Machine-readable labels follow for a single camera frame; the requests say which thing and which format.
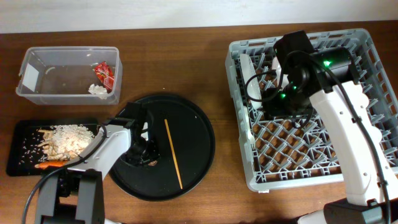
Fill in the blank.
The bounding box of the grey dishwasher rack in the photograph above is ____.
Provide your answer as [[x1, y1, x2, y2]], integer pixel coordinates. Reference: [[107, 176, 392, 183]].
[[225, 29, 397, 193]]

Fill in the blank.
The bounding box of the red snack wrapper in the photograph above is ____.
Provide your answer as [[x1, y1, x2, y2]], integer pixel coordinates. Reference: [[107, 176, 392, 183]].
[[94, 62, 114, 93]]

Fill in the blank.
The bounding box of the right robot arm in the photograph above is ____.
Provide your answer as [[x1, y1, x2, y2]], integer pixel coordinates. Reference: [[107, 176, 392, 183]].
[[262, 30, 397, 223]]

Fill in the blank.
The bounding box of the rice and shells pile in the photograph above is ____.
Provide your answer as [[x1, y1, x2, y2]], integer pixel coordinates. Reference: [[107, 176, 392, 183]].
[[37, 124, 95, 161]]

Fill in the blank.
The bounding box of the pink saucer plate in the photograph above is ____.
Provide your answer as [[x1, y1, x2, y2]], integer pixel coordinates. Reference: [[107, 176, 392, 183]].
[[271, 57, 282, 83]]

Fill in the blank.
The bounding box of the white tissue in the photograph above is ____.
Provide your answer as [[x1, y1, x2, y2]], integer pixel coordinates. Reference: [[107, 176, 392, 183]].
[[88, 84, 108, 100]]

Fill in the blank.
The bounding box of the white plastic fork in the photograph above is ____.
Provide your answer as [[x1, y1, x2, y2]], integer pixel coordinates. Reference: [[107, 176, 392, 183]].
[[243, 106, 255, 150]]

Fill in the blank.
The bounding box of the brown food scrap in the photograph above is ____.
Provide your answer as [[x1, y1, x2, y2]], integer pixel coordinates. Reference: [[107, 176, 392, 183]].
[[148, 161, 157, 166]]

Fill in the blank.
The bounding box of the orange carrot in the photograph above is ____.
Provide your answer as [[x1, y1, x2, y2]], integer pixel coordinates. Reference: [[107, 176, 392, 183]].
[[34, 161, 67, 170]]

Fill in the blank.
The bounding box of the round black tray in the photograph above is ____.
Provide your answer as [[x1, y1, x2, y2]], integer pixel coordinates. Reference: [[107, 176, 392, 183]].
[[109, 95, 215, 201]]

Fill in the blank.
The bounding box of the grey plate with food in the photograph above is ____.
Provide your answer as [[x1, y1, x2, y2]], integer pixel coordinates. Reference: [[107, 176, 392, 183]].
[[240, 54, 262, 100]]

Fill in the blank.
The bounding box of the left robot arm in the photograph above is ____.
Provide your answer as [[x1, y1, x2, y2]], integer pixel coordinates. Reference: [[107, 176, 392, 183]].
[[31, 102, 159, 223]]

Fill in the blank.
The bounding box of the black rectangular tray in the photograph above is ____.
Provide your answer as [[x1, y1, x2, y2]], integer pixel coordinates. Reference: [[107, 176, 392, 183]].
[[6, 118, 98, 177]]

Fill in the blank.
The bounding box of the wooden chopstick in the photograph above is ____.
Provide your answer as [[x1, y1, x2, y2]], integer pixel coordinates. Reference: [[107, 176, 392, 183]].
[[164, 119, 183, 190]]

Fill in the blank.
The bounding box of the clear plastic bin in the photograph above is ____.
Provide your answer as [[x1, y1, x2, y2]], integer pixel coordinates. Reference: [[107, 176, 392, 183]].
[[16, 46, 123, 105]]

